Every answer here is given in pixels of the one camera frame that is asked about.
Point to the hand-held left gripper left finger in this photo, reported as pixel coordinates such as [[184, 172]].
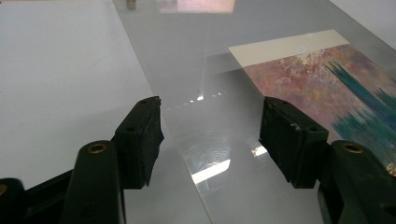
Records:
[[137, 137]]

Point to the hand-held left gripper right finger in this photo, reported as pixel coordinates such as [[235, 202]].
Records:
[[295, 140]]

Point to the clear acrylic photo frame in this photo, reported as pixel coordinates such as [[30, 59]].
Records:
[[202, 62]]

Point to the red and teal picture card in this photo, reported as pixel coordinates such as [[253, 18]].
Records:
[[311, 77]]

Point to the white table cover board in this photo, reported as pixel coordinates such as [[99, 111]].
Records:
[[62, 62]]

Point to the metal frame standoff screw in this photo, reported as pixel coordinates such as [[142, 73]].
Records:
[[131, 4]]

